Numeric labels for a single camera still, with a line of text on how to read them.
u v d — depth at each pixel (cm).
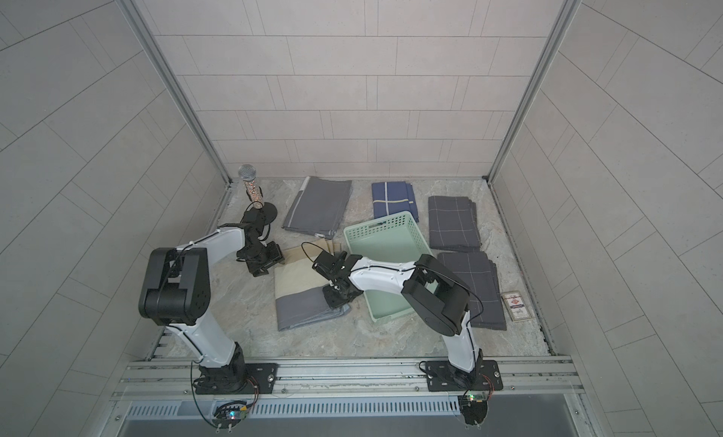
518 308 81
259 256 79
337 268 68
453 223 103
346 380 72
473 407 68
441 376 68
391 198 109
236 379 65
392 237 98
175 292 48
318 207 106
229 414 65
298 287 87
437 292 51
